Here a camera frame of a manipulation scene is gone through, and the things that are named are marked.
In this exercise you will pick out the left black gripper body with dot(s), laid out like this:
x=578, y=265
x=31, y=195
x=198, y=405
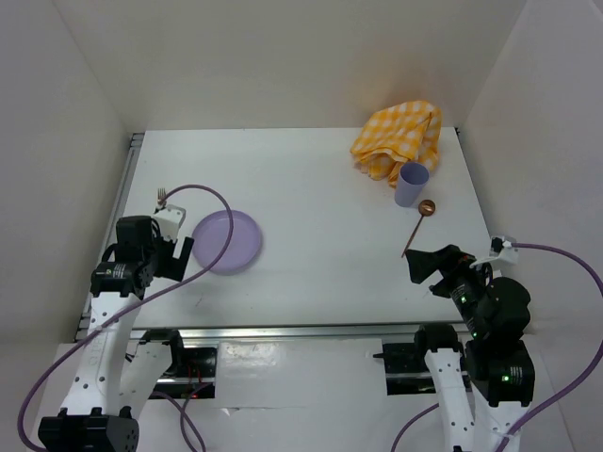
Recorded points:
x=162, y=257

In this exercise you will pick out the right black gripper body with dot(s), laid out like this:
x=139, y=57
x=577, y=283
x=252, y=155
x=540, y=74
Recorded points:
x=458, y=263

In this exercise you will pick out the copper fork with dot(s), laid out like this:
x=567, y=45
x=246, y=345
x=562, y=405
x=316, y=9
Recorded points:
x=161, y=197

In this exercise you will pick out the copper spoon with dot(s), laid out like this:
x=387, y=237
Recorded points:
x=426, y=208

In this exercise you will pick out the purple cup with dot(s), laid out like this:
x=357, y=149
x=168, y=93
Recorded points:
x=412, y=177

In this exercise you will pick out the yellow checkered cloth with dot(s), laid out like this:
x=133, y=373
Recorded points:
x=400, y=134

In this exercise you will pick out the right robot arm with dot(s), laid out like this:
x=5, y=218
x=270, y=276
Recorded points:
x=485, y=385

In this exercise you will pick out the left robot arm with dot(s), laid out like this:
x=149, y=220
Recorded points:
x=101, y=410

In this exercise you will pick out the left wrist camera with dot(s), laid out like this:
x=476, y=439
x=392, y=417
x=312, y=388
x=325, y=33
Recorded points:
x=169, y=219

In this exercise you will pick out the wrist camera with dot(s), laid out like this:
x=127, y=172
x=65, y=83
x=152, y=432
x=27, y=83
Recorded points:
x=502, y=253
x=169, y=219

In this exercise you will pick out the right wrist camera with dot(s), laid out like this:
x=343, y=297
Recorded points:
x=502, y=253

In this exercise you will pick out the aluminium table frame rail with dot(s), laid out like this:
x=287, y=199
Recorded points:
x=332, y=238

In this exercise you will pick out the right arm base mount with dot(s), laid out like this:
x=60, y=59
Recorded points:
x=405, y=370

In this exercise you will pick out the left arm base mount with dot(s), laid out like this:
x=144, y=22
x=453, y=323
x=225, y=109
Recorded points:
x=192, y=370

